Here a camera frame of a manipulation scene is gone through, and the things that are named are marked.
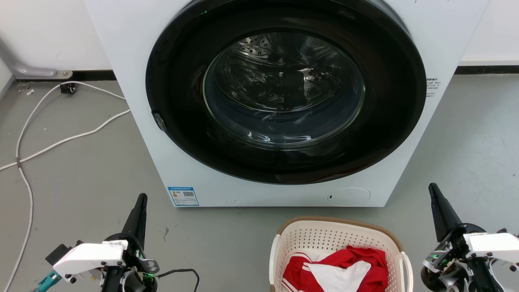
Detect blue energy label sticker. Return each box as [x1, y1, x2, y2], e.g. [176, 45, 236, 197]
[168, 187, 199, 206]

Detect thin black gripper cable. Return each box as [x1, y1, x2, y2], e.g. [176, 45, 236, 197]
[156, 268, 200, 292]

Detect white front-load washing machine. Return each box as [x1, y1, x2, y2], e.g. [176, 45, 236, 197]
[83, 0, 491, 208]

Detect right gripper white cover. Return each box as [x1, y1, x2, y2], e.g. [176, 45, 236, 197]
[420, 183, 519, 292]

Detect thin white cable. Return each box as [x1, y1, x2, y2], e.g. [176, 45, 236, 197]
[3, 81, 127, 292]

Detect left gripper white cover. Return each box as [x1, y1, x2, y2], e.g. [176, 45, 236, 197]
[45, 193, 160, 292]

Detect round white filter cover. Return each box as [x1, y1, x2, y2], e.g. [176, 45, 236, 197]
[328, 187, 371, 206]

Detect grey floor pipe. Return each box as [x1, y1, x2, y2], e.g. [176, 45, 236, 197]
[0, 37, 74, 80]

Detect white plastic laundry basket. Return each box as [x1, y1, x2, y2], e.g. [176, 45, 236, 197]
[269, 216, 414, 292]

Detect thick white power cable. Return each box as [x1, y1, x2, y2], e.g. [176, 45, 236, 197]
[0, 109, 131, 171]

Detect round black washer door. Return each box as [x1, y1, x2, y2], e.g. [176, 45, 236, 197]
[145, 0, 427, 185]

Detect red and white garment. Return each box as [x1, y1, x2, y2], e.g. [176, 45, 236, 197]
[282, 245, 389, 292]

